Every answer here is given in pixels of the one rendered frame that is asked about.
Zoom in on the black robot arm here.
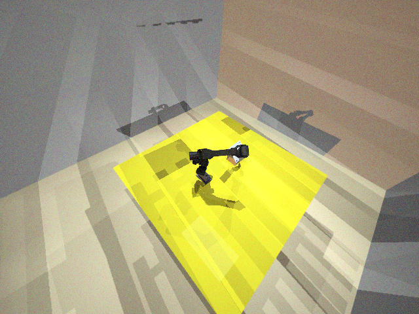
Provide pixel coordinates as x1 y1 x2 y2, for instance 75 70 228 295
189 145 249 165

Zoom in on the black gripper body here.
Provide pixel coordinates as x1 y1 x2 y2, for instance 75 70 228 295
196 160 209 175

